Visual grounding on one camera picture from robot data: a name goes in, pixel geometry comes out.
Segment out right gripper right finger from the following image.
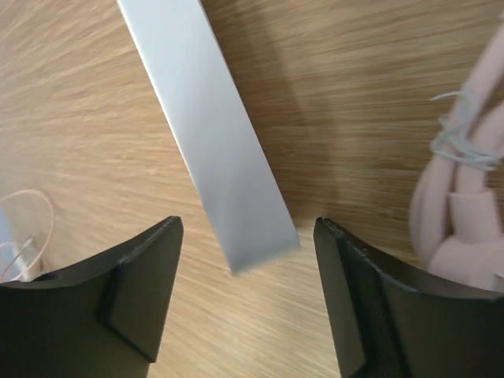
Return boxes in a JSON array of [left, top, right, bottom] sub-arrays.
[[313, 217, 503, 378]]

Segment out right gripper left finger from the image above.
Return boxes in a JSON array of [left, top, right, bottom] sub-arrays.
[[1, 217, 183, 377]]

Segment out white charger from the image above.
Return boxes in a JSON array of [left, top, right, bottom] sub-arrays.
[[0, 204, 43, 283]]

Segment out pink socket power cord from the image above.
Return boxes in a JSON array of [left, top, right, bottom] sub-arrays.
[[409, 7, 504, 295]]

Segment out thin pink usb cable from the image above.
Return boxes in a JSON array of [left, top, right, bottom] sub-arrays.
[[0, 189, 55, 283]]

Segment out white green power strip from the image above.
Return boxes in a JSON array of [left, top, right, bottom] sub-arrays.
[[119, 1, 300, 274]]

